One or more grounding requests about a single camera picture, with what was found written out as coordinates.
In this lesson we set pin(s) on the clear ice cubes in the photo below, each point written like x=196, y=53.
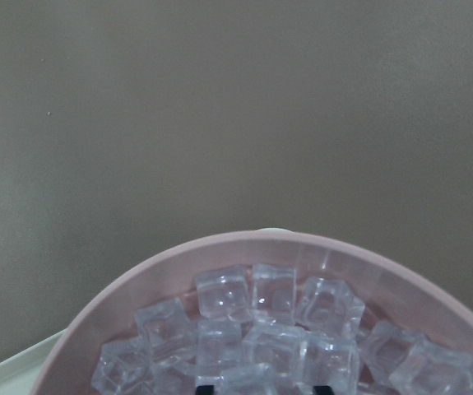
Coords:
x=261, y=330

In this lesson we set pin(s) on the pink bowl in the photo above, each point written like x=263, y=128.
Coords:
x=390, y=291

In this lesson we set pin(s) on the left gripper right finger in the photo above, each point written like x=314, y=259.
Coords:
x=322, y=390

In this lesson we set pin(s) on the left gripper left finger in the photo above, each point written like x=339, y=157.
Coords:
x=205, y=390

